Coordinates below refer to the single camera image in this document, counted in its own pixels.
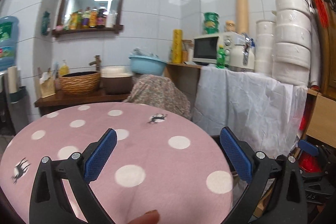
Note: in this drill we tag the pink polka dot tablecloth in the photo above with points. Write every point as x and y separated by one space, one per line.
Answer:
161 162

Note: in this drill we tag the floral cloth cover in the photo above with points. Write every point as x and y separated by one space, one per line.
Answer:
160 92

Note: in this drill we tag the left hand yellow nails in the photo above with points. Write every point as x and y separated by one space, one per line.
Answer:
150 217

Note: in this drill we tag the white electric kettle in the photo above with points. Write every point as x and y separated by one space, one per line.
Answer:
242 58

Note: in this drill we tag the brass faucet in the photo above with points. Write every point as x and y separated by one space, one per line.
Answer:
96 62

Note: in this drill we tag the wooden framed mirror shelf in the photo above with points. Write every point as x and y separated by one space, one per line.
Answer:
77 16

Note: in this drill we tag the dark wooden counter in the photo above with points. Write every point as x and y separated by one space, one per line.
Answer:
60 100

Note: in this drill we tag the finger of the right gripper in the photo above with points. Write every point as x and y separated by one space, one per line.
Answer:
309 148

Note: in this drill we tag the yellow plastic wrap roll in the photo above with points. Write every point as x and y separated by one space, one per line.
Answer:
177 46

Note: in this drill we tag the stack of white bowls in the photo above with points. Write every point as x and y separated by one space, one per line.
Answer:
292 42

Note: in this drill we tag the light blue plastic basin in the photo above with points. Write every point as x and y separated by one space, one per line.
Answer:
146 65

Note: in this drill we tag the green soda bottle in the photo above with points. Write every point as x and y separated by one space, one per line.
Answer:
221 57

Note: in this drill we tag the brown white lidded pot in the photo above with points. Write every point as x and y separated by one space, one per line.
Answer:
116 80

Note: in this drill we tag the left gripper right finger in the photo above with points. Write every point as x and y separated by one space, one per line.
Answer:
288 201

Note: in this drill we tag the white sheet cover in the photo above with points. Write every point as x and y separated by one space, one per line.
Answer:
259 110

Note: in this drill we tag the woven wicker basket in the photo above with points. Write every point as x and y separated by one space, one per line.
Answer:
80 83

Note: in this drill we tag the white microwave oven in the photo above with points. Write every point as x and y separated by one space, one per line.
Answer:
206 46

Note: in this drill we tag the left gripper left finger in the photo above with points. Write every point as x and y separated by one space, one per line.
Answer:
49 202

